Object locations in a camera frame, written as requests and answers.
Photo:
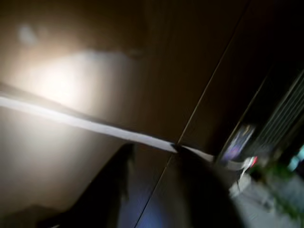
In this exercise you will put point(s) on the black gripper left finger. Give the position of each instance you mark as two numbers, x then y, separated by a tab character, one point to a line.
99	190

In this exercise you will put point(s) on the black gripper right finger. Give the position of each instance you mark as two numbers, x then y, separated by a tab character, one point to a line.
202	194

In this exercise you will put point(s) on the green plant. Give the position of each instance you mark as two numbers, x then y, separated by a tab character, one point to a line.
282	180

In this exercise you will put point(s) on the white ribbed radiator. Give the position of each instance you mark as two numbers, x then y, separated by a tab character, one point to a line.
280	114

